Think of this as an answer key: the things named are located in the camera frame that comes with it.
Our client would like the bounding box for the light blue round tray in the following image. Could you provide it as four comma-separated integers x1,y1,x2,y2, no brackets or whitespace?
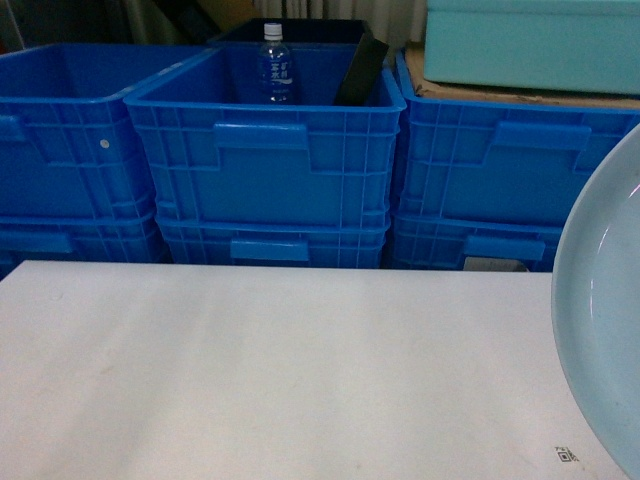
551,128,639,479

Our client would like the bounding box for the blue crate bottom right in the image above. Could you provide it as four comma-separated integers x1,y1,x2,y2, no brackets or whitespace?
391,214,562,272

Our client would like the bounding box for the blue crate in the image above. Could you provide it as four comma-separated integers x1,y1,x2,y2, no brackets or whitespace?
125,44,405,230
156,216,388,269
391,214,562,272
392,47,639,226
1,43,202,221
1,214,172,277

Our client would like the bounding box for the blue crate bottom middle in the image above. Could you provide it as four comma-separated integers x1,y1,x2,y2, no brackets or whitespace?
156,216,388,269

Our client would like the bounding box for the blue crate top middle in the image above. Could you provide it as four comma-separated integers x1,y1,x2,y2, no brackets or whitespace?
125,44,405,230

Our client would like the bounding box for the blue crate top right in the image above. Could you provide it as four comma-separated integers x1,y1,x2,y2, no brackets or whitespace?
392,47,639,226

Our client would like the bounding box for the clear water bottle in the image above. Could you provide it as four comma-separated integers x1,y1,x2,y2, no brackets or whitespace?
257,22,295,104

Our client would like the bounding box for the black flat board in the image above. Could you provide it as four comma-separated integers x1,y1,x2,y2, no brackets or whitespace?
333,33,389,107

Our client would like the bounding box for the dark navy rear crate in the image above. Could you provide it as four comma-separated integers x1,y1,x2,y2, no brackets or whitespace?
208,18,372,44

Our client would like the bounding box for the blue crate top left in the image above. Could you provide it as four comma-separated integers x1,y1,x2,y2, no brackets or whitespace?
1,43,202,221

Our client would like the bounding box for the blue crate bottom left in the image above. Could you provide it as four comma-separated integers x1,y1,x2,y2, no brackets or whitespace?
1,214,172,277

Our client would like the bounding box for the teal foam box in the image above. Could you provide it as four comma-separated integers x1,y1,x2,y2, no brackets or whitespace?
424,1,639,96

